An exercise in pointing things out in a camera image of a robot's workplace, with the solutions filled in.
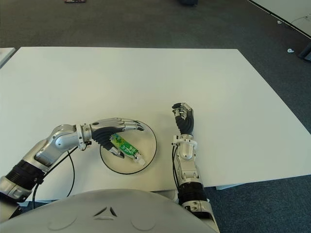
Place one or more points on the green toothpaste tube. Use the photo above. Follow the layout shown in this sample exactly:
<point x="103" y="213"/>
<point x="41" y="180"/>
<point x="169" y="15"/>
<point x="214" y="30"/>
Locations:
<point x="126" y="148"/>

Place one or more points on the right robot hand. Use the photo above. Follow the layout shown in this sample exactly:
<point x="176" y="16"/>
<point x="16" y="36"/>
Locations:
<point x="185" y="121"/>

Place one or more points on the red black floor object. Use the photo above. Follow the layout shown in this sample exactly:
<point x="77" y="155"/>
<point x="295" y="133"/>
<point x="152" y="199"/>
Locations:
<point x="74" y="1"/>

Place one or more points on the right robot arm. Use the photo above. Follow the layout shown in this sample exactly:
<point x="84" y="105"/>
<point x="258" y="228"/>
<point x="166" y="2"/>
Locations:
<point x="187" y="167"/>

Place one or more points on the white desk with black edge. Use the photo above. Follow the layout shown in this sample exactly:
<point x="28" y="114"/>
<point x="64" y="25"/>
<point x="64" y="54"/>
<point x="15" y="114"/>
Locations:
<point x="291" y="11"/>

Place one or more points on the white plate black rim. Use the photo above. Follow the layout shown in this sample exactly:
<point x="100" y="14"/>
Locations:
<point x="145" y="145"/>

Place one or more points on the dark chair base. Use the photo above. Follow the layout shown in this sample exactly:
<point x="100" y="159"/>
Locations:
<point x="306" y="52"/>

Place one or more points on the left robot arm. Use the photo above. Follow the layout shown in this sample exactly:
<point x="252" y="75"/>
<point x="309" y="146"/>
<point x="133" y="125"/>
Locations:
<point x="48" y="150"/>

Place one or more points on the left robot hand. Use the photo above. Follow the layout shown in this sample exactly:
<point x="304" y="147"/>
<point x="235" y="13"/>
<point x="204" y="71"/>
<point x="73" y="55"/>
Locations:
<point x="104" y="132"/>

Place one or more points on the grey robot torso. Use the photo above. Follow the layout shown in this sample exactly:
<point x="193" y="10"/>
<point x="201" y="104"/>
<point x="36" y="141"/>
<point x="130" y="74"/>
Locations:
<point x="104" y="213"/>

